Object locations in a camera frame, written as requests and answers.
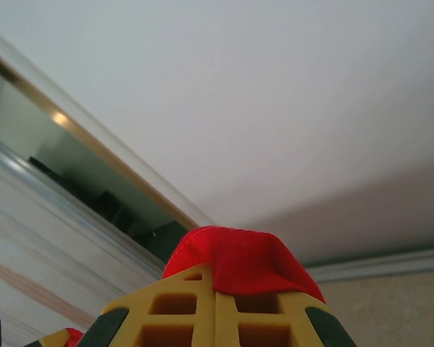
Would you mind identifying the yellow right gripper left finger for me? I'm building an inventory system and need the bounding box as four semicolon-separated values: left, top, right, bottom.
82;262;217;347

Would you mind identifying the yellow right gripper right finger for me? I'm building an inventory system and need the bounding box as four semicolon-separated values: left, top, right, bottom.
216;288;359;347

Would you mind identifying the red t-shirt with bear print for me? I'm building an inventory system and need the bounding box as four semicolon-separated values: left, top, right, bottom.
64;226;326;344

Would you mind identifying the aluminium table edge frame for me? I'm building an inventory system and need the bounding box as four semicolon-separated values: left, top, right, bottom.
305;247;434;283

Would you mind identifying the white door frame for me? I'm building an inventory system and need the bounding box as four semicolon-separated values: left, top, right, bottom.
0;21;218;232

